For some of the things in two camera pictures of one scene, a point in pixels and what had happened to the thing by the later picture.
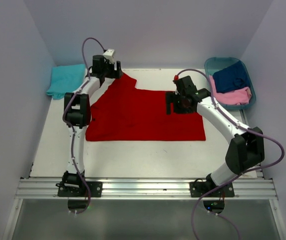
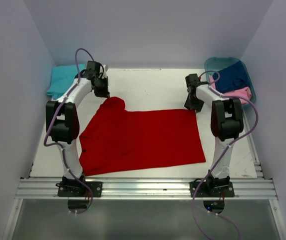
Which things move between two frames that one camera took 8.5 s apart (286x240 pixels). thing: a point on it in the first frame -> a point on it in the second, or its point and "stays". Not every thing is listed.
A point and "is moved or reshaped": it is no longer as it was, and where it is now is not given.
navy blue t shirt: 233,77 stays
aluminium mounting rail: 145,188 stays
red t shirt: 121,112 is moved or reshaped
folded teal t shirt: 65,79 stays
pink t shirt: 239,97 stays
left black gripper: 115,74 -> 104,93
